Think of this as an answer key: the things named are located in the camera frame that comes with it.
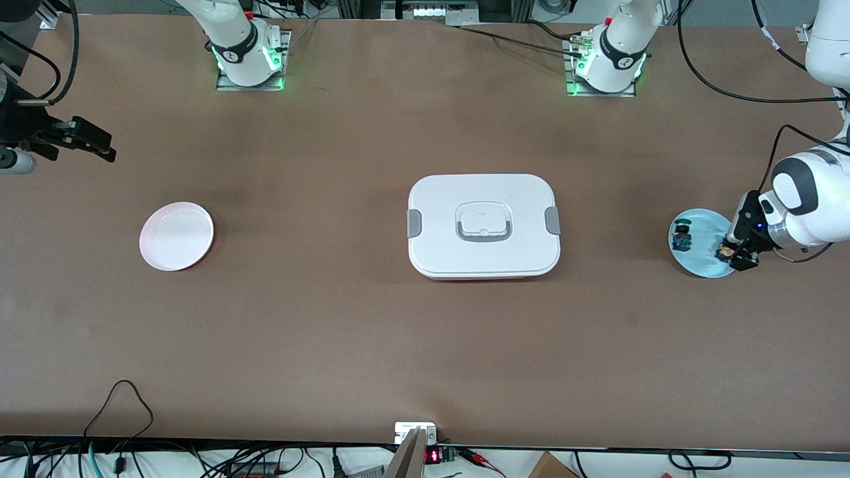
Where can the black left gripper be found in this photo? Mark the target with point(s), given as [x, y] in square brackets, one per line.
[745, 234]

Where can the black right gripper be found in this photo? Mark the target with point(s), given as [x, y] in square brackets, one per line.
[21, 121]

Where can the orange push-button switch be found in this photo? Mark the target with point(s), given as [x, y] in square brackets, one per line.
[724, 252]

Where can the brown cardboard box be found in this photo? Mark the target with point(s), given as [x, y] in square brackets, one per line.
[551, 468]

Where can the white lidded box grey clips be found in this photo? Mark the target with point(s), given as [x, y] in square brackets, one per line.
[438, 199]

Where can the light blue round plate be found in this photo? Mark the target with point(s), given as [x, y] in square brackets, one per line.
[702, 245]

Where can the pink round plate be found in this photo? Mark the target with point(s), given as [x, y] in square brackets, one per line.
[176, 249]

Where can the red and black clip leads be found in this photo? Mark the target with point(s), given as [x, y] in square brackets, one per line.
[481, 460]

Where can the red digit display module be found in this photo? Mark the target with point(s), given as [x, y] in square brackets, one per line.
[433, 456]

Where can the white power strip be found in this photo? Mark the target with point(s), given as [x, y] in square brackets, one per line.
[431, 10]

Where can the small white mounting plate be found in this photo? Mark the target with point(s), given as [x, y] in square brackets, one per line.
[406, 430]

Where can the black power plug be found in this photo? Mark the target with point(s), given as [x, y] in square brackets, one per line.
[337, 463]

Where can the green push-button switch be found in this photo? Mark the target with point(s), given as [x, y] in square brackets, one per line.
[681, 240]

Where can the aluminium frame profile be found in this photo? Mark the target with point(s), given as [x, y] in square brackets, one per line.
[54, 16]

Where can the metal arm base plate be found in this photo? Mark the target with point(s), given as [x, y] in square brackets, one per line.
[569, 83]
[229, 87]

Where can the perforated aluminium frame rail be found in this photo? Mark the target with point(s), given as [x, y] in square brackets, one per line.
[803, 33]

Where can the aluminium camera mount bar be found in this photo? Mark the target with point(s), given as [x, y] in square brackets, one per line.
[406, 461]

